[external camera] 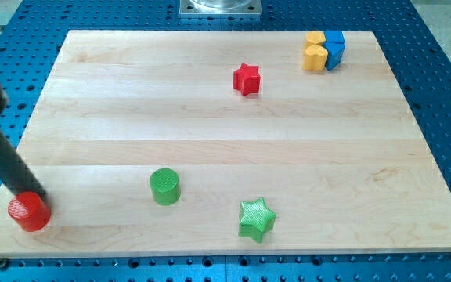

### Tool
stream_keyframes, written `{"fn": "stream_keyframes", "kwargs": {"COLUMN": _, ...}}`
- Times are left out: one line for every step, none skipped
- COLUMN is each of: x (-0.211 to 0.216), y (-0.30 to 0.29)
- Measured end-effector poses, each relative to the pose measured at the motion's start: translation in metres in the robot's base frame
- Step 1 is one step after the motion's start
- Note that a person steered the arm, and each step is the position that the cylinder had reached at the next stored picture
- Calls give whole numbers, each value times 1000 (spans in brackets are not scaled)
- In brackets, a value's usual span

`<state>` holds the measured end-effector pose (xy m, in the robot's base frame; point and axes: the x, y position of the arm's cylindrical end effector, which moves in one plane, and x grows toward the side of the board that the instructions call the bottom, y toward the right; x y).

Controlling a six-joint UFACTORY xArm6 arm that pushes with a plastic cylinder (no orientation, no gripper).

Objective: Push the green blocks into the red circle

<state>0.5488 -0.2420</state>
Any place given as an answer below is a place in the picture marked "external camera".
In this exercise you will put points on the red star block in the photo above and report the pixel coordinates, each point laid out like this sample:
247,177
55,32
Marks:
247,79

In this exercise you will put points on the green cylinder block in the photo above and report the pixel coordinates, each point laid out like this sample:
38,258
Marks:
164,184

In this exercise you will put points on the light wooden board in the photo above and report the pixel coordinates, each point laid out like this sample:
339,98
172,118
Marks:
338,155

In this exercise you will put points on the green star block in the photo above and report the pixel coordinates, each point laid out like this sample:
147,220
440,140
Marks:
255,219

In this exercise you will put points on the yellow block behind heart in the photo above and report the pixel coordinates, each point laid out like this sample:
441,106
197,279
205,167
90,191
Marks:
314,38

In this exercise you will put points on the blue heart block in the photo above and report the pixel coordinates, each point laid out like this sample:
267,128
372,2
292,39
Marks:
335,53

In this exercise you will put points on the blue block at back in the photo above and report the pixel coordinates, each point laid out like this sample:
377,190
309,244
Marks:
336,37

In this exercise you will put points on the red cylinder block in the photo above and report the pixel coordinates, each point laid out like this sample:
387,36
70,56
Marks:
29,211

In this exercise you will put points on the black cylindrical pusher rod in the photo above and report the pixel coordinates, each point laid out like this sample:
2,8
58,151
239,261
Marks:
14,172

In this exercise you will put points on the blue perforated metal base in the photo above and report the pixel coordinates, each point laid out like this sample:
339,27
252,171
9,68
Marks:
31,39

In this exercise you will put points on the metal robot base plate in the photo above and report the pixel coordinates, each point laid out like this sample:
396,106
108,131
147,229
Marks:
220,8

